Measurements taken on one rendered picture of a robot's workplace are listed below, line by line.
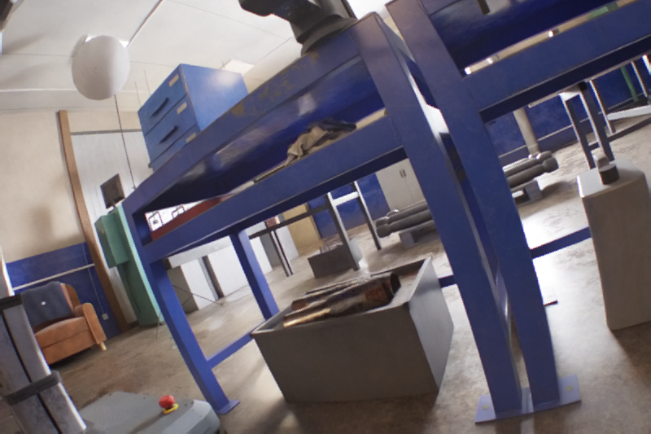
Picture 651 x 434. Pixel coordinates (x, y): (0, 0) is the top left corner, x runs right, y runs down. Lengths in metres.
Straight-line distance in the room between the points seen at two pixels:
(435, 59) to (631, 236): 0.58
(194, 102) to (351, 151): 0.74
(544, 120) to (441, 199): 5.43
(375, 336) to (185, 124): 0.92
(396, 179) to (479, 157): 5.18
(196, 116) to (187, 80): 0.16
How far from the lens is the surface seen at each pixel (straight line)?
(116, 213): 4.29
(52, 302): 4.27
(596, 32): 0.63
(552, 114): 6.00
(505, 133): 5.89
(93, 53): 3.96
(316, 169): 0.66
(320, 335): 0.95
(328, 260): 2.98
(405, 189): 5.71
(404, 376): 0.93
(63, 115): 5.65
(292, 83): 0.69
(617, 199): 0.81
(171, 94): 1.32
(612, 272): 0.87
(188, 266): 4.18
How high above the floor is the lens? 0.56
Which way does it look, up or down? 3 degrees up
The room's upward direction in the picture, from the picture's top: 22 degrees counter-clockwise
